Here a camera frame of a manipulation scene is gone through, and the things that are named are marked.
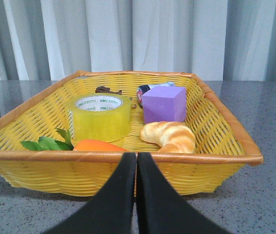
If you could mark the yellow woven basket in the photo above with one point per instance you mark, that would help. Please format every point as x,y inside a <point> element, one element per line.
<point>223,146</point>

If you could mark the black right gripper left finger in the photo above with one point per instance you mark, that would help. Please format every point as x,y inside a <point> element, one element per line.
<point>110,210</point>

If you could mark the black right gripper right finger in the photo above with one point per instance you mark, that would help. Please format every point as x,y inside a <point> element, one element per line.
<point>161,210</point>

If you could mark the toy croissant bread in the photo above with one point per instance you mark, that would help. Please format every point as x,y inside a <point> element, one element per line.
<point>171,136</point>

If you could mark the brown ginger root toy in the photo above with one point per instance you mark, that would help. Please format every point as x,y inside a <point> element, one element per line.
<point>103,89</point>

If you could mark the small black-lidded jar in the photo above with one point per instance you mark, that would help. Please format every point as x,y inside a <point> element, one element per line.
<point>142,89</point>

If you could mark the orange toy carrot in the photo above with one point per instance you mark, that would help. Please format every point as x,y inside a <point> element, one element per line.
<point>45,143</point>

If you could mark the purple foam cube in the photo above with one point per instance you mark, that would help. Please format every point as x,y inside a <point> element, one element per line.
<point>164,103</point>

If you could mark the white pleated curtain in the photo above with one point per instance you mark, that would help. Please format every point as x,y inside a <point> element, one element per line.
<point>215,39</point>

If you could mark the yellow tape roll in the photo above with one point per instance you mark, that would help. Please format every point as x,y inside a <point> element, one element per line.
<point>100,116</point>

